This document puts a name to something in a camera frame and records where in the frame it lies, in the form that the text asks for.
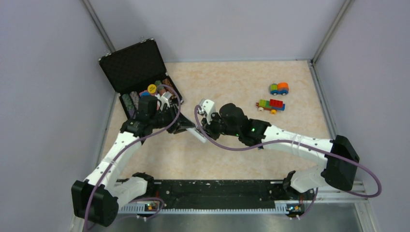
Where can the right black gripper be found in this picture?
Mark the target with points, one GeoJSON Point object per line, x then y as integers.
{"type": "Point", "coordinates": [210, 130]}

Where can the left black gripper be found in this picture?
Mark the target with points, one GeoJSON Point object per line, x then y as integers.
{"type": "Point", "coordinates": [183, 123]}

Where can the white remote control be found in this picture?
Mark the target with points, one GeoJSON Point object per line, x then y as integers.
{"type": "Point", "coordinates": [198, 134]}

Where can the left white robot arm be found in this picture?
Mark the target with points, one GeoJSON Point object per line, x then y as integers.
{"type": "Point", "coordinates": [98, 197]}

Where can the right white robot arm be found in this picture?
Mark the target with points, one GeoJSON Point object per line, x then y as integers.
{"type": "Point", "coordinates": [333, 157]}

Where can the yellow poker chip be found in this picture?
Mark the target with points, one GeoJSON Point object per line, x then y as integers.
{"type": "Point", "coordinates": [152, 89]}

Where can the lego brick truck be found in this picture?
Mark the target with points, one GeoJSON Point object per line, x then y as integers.
{"type": "Point", "coordinates": [270, 105]}

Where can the black poker chip case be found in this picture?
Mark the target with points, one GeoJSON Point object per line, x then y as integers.
{"type": "Point", "coordinates": [132, 69]}

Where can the orange blue toy car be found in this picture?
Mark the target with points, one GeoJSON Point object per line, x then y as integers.
{"type": "Point", "coordinates": [279, 89]}

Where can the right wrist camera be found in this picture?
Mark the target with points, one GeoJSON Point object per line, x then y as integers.
{"type": "Point", "coordinates": [206, 109]}

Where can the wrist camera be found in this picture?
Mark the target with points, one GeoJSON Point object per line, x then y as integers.
{"type": "Point", "coordinates": [165, 100]}
{"type": "Point", "coordinates": [206, 109]}

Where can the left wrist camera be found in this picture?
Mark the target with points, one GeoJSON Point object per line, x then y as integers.
{"type": "Point", "coordinates": [165, 100]}

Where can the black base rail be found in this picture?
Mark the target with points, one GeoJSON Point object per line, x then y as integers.
{"type": "Point", "coordinates": [227, 195]}

